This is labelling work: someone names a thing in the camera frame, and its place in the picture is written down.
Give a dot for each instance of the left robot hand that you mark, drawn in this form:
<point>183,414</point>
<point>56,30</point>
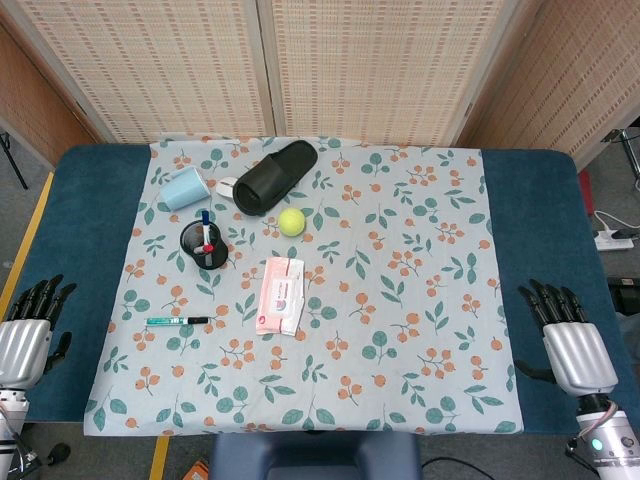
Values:
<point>25,345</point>

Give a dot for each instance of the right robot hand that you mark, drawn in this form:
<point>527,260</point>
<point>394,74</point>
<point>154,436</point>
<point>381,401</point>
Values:
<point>577,355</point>

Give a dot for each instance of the green marker with black cap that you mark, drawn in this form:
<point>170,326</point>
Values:
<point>170,321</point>

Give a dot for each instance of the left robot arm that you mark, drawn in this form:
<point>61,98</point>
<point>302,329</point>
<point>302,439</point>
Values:
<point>10,430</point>

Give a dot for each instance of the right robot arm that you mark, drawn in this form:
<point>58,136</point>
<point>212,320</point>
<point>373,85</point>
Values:
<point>610,440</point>

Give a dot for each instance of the black mesh pen holder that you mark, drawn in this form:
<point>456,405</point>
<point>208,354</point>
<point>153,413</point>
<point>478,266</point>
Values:
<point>212,260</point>

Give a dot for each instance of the black box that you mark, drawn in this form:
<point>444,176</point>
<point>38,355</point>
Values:
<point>625,295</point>

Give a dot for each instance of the white power strip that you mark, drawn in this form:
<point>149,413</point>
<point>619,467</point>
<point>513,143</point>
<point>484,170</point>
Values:
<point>612,242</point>

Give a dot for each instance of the dark blue table cover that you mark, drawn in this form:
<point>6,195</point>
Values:
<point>540,210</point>

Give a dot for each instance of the floral patterned tablecloth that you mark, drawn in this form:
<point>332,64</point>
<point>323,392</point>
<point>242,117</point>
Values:
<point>400,325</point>

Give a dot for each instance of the black chair leg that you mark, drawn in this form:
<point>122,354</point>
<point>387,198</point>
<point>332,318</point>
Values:
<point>12,160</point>

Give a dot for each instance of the black tripod stand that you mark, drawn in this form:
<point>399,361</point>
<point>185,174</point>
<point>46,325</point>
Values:
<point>631,150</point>

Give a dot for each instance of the orange object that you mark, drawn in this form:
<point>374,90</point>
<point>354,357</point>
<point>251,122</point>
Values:
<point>197,471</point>

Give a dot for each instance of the light blue plastic cup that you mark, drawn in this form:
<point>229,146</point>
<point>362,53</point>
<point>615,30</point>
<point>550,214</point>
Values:
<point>182,190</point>

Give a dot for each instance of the brown wooden screen panel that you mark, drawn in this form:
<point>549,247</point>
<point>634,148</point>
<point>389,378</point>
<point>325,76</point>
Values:
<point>35,100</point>

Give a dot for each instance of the pink wet wipes pack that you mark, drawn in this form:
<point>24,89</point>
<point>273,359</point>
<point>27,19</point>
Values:
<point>280,300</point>

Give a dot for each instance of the woven folding screen panel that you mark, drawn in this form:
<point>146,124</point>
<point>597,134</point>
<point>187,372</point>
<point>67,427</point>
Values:
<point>380,65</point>
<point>575,75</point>
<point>150,65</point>

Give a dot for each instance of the yellow tennis ball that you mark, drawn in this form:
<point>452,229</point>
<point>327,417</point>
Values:
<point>291,221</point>

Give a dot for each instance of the black slipper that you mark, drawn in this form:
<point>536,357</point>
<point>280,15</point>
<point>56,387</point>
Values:
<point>270,180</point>

